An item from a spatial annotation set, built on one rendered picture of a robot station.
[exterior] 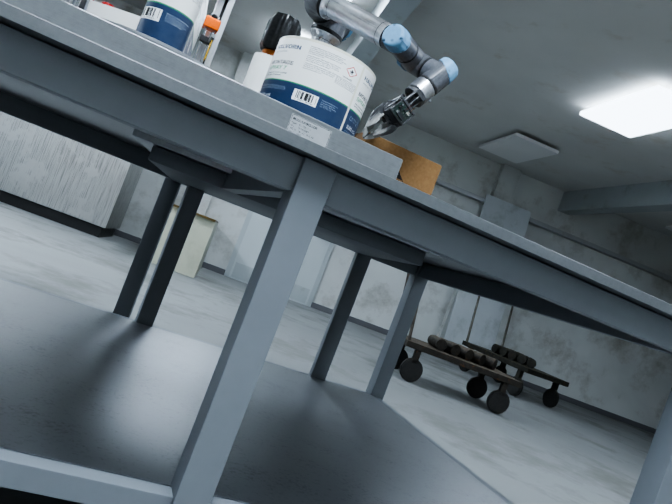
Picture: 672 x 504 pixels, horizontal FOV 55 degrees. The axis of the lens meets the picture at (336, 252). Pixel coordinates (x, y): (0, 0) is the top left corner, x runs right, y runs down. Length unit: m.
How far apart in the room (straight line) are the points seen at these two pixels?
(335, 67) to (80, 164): 7.11
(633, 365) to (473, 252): 10.45
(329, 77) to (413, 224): 0.30
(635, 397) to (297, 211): 10.87
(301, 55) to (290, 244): 0.36
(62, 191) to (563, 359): 7.68
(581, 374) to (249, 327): 10.24
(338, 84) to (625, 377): 10.60
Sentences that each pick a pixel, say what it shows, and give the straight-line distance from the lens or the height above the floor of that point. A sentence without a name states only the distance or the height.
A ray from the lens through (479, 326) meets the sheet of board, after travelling 9.69.
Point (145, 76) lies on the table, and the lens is 0.99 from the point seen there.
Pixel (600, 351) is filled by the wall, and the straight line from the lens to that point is 11.25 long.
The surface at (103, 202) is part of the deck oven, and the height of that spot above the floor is 0.41.
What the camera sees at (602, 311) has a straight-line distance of 1.40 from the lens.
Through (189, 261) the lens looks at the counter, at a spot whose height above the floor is 0.16.
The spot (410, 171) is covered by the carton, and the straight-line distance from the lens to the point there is 2.23.
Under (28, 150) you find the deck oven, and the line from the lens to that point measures 8.35.
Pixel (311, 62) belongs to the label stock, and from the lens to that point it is 1.20.
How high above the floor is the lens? 0.66
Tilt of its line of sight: 1 degrees up
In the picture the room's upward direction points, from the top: 21 degrees clockwise
